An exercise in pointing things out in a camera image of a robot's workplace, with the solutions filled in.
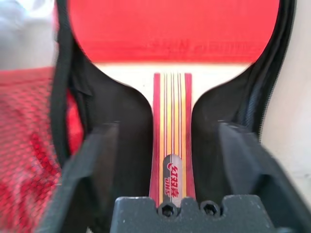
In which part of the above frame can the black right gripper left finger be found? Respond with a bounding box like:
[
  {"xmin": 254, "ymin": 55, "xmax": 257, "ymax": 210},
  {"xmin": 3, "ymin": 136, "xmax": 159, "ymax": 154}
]
[{"xmin": 40, "ymin": 122, "xmax": 120, "ymax": 233}]

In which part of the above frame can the black red paddle case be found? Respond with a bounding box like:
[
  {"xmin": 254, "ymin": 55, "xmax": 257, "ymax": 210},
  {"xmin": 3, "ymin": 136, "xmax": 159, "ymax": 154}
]
[{"xmin": 0, "ymin": 0, "xmax": 296, "ymax": 233}]

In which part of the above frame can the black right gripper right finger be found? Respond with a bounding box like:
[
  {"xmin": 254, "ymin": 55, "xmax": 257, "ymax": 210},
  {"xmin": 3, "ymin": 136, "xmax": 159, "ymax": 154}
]
[{"xmin": 217, "ymin": 121, "xmax": 291, "ymax": 233}]

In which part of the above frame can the red ping-pong paddle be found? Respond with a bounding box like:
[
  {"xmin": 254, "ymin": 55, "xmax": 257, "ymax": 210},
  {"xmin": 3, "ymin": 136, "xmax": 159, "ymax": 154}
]
[{"xmin": 69, "ymin": 0, "xmax": 280, "ymax": 202}]

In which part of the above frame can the white blue plush keychain toy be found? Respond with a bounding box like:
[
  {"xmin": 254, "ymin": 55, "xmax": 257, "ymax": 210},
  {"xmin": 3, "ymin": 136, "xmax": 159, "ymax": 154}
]
[{"xmin": 0, "ymin": 0, "xmax": 58, "ymax": 72}]

